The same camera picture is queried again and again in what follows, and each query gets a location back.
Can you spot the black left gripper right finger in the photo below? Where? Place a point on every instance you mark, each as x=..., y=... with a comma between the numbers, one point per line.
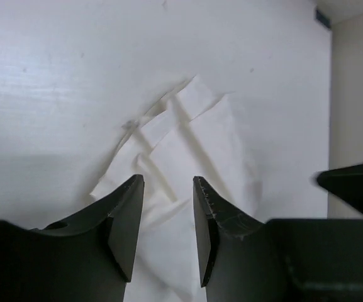
x=242, y=259

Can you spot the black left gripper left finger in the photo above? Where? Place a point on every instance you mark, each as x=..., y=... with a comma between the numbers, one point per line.
x=87, y=256

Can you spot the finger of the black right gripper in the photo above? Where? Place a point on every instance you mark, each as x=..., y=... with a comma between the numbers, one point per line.
x=345, y=183

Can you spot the white pleated skirt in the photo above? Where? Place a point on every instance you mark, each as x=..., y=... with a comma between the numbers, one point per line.
x=190, y=131

